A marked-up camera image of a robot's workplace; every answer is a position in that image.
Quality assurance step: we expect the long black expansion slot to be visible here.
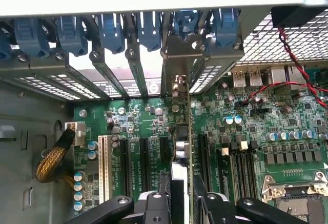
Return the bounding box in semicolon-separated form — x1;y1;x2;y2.
119;138;133;199
139;137;151;193
198;132;214;193

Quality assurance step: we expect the silver usb port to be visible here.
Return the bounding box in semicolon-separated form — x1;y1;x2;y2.
231;69;247;88
248;69;262;87

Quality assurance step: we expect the short black expansion slot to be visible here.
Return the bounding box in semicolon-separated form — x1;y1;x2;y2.
159;136;172;162

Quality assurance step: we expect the silver vented slot cover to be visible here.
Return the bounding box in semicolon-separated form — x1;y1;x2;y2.
14;76;81;101
189;65;224;94
47;74;104;100

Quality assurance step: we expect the white power connector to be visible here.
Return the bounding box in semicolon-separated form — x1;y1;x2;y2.
64;121;86;147

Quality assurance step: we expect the green motherboard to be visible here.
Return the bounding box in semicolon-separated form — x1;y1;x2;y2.
73;65;328;224

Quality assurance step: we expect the black case fan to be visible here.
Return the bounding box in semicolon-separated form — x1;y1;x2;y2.
270;4;328;29

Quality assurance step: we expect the grey metal pc case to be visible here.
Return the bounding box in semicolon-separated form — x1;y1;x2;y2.
0;0;328;224

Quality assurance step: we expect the silver cpu socket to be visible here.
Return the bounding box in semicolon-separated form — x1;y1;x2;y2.
260;171;328;224

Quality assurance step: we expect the white expansion slot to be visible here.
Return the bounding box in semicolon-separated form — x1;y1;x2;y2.
97;134;114;205

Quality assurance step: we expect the yellow black braided cable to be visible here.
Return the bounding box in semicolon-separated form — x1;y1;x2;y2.
35;128;77;188

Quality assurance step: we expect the blue plastic slot clip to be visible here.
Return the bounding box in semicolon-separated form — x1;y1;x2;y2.
56;15;88;57
212;8;239;48
0;32;13;61
97;13;127;55
14;17;51;58
136;11;163;52
173;9;200;43

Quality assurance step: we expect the red black twisted wire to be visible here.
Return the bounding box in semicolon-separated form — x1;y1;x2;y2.
241;27;328;109

